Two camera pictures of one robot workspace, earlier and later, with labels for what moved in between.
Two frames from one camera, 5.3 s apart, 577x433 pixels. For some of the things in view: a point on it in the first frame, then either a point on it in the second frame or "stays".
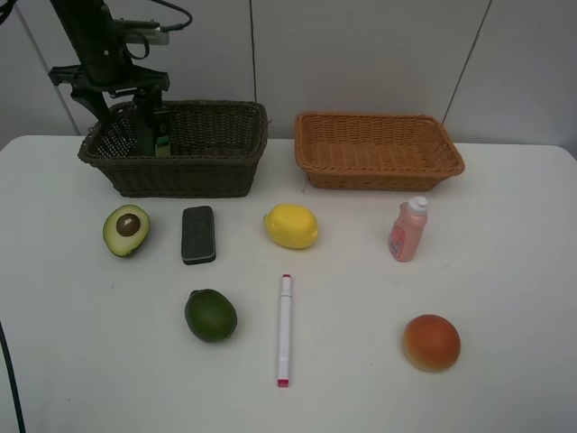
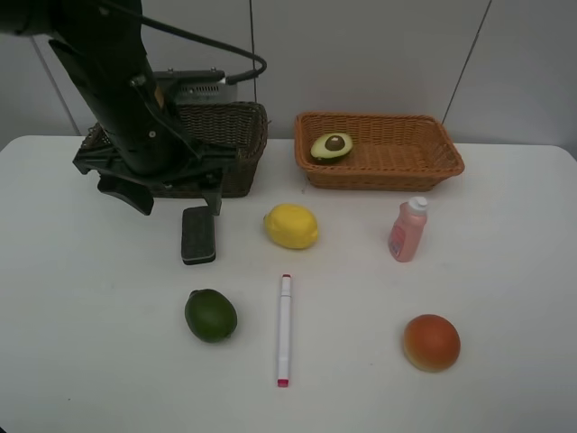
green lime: [210, 316] stays
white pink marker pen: [285, 343] stays
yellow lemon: [291, 225] stays
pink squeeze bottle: [407, 228] stays
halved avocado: [124, 228] -> [332, 144]
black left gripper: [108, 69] -> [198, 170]
